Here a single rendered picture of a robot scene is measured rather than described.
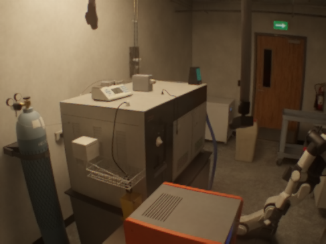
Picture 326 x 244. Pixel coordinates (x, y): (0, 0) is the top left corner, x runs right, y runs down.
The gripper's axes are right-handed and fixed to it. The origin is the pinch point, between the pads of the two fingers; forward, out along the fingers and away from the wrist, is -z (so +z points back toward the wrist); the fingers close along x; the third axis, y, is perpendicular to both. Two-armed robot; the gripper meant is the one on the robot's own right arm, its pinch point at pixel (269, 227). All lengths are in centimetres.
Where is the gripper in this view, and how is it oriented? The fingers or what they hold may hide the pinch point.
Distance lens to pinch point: 210.4
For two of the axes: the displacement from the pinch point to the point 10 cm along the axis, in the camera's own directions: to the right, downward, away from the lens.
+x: 3.2, 3.4, -8.8
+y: 9.1, 1.4, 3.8
